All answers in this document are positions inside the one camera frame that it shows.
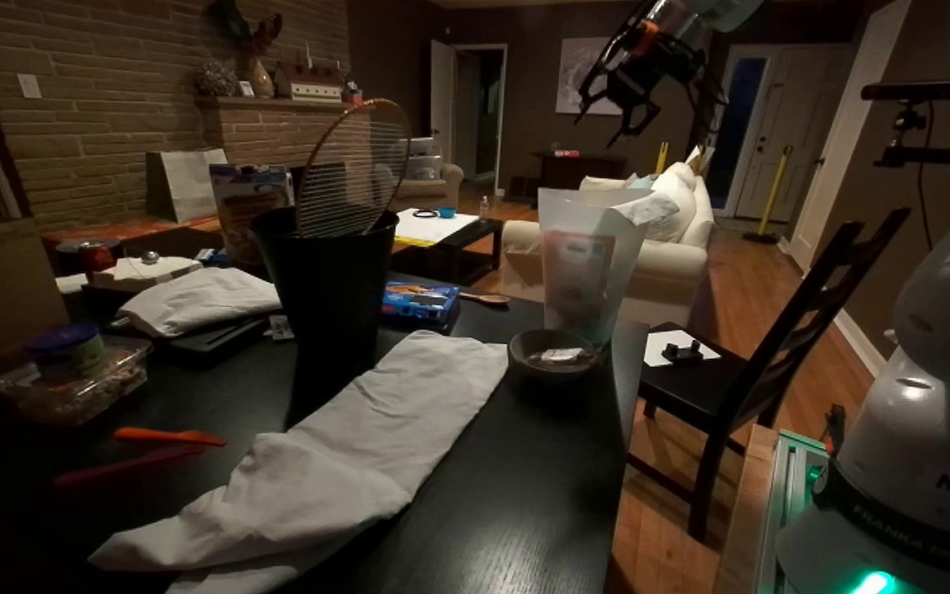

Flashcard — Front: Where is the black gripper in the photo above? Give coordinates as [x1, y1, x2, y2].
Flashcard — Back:
[574, 9, 712, 151]

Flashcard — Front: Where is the large white cloth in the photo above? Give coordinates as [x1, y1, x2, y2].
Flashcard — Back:
[85, 326, 516, 594]

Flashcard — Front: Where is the dark console table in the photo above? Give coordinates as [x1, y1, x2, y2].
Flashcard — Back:
[529, 144, 633, 196]

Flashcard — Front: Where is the white sofa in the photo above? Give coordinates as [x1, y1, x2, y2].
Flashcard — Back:
[497, 157, 720, 322]

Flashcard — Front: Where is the white panel door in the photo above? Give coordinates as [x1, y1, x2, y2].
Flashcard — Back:
[729, 39, 865, 224]

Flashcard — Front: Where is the dark coffee table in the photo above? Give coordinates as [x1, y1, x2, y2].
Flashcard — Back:
[389, 204, 508, 291]

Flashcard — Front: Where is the white paper sheet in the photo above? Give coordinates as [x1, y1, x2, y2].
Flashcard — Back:
[639, 322, 727, 372]

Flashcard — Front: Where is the blue snack box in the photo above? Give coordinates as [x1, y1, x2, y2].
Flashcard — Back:
[379, 271, 464, 333]

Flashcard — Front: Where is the dark wooden chair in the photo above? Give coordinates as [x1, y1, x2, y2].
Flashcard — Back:
[625, 204, 917, 545]

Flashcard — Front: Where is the brick fireplace mantel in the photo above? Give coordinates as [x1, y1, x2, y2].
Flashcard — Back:
[196, 90, 377, 174]

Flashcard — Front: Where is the rooster vase decoration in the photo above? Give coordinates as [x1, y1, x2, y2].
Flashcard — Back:
[208, 0, 286, 101]

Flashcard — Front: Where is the printed cardboard box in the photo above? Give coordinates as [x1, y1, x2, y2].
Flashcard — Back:
[208, 160, 301, 267]

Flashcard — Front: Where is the white leaning board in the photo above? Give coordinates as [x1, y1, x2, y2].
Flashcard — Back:
[154, 144, 232, 224]

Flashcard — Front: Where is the wooden robot platform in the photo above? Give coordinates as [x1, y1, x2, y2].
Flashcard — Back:
[712, 418, 799, 594]

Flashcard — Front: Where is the folded white towel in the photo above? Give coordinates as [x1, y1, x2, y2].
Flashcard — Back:
[108, 264, 285, 343]

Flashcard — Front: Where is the wooden hearth bench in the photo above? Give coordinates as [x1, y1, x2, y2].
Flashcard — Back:
[40, 210, 223, 264]

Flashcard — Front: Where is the orange pen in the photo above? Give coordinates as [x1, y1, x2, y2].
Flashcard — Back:
[108, 423, 232, 453]

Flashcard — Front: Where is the jar with blue lid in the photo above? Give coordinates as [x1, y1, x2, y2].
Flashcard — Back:
[28, 321, 111, 381]

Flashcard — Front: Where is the clear plastic food container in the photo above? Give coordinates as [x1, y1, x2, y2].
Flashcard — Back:
[0, 333, 158, 429]

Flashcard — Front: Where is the red pen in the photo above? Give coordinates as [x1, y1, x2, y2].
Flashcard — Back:
[48, 441, 210, 496]

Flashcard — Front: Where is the tan cardboard box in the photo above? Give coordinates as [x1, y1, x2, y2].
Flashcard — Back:
[0, 210, 73, 364]

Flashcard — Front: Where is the framed wall picture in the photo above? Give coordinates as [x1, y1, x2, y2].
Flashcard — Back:
[555, 34, 628, 119]

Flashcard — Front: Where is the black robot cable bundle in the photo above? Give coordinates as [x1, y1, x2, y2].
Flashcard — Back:
[676, 41, 732, 170]

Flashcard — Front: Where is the white door frame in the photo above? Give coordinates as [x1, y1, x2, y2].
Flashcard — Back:
[430, 39, 510, 201]

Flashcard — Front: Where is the yellow handled mop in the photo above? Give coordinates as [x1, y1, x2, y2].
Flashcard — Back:
[741, 149, 795, 247]

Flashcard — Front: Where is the black bin with hoop handle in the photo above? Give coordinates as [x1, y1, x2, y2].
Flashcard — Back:
[249, 92, 417, 429]

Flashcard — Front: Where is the aluminium rail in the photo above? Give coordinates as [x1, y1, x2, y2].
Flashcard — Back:
[754, 429, 839, 594]

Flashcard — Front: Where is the white light switch plate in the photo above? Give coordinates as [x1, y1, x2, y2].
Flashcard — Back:
[12, 69, 47, 105]

